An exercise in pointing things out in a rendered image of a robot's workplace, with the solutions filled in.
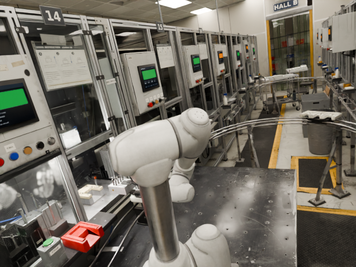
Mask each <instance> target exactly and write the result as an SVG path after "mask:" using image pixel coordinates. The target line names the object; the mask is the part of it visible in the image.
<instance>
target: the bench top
mask: <svg viewBox="0 0 356 267"><path fill-rule="evenodd" d="M259 176H261V177H259ZM230 181H232V182H230ZM189 184H190V185H192V186H193V187H194V191H195V193H194V197H193V199H192V201H190V202H185V203H177V202H172V204H173V210H174V217H175V223H176V229H177V236H178V240H179V241H180V242H181V243H182V244H185V243H186V242H187V241H188V240H189V239H190V238H191V236H192V234H193V232H194V231H195V230H196V229H197V228H198V227H199V226H202V225H204V224H211V225H214V226H216V227H217V228H218V229H219V230H220V231H221V233H222V234H223V235H224V237H225V238H226V241H227V243H228V247H229V251H230V259H231V263H236V264H238V265H239V267H297V169H282V168H250V167H218V166H195V167H194V171H193V174H192V176H191V178H190V181H189ZM223 196H225V198H223ZM136 218H137V216H136V214H135V215H134V216H133V217H132V218H131V219H130V220H129V221H128V223H127V224H126V225H125V226H124V227H123V228H122V229H121V230H120V231H119V232H118V233H117V234H116V235H115V237H114V238H113V239H112V240H111V241H110V242H109V243H108V244H107V246H106V247H119V246H120V244H121V242H122V240H123V238H124V236H125V235H126V233H127V231H128V229H129V228H130V226H131V225H132V223H133V222H134V221H135V219H136ZM122 247H124V248H123V250H122V252H119V253H118V255H117V257H116V258H115V260H114V261H113V263H112V265H111V266H110V267H143V266H144V264H145V262H146V261H148V260H149V255H150V252H151V250H152V248H153V243H152V239H151V235H150V231H149V227H148V226H145V225H139V224H137V221H136V223H135V224H134V226H133V227H132V229H131V231H130V233H129V234H128V236H127V238H126V240H125V242H124V244H123V245H122ZM115 253H116V252H101V254H100V255H99V257H98V258H97V260H96V261H95V263H94V264H93V266H92V267H107V266H108V265H109V263H110V261H111V260H112V258H113V256H114V255H115Z"/></svg>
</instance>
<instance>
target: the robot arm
mask: <svg viewBox="0 0 356 267"><path fill-rule="evenodd" d="M210 135H211V122H210V120H209V118H208V115H207V113H206V112H205V111H204V110H202V109H199V108H190V109H188V110H186V111H184V112H182V114H181V115H177V116H175V117H172V118H169V119H165V120H159V121H153V122H149V123H145V124H142V125H139V126H136V127H133V128H131V129H128V130H126V131H124V132H123V133H121V134H120V135H118V136H116V137H115V138H114V139H113V140H112V142H111V143H110V144H109V153H110V158H111V163H112V167H113V169H114V171H115V172H117V173H118V174H119V175H122V176H130V177H131V178H132V179H130V180H127V181H125V180H124V181H123V182H121V184H127V185H131V184H134V185H136V186H139V190H138V191H136V190H135V189H132V190H131V191H130V192H129V193H130V194H132V195H135V198H141V199H142V203H143V207H144V211H145V215H146V218H147V222H148V227H149V231H150V235H151V239H152V243H153V248H152V250H151V252H150V255H149V260H148V261H146V262H145V264H144V266H143V267H239V265H238V264H236V263H231V259H230V251H229V247H228V243H227V241H226V238H225V237H224V235H223V234H222V233H221V231H220V230H219V229H218V228H217V227H216V226H214V225H211V224H204V225H202V226H199V227H198V228H197V229H196V230H195V231H194V232H193V234H192V236H191V238H190V239H189V240H188V241H187V242H186V243H185V244H182V243H181V242H180V241H179V240H178V236H177V229H176V223H175V217H174V210H173V204H172V202H177V203H185V202H190V201H192V199H193V197H194V193H195V191H194V187H193V186H192V185H190V184H189V181H190V178H191V176H192V174H193V171H194V167H195V161H196V160H197V158H198V157H199V156H200V155H201V154H202V152H203V151H204V150H205V148H206V146H207V144H208V141H209V139H210ZM174 160H175V163H174V166H173V172H172V176H171V178H170V180H168V176H169V174H170V172H171V168H172V164H173V161H174Z"/></svg>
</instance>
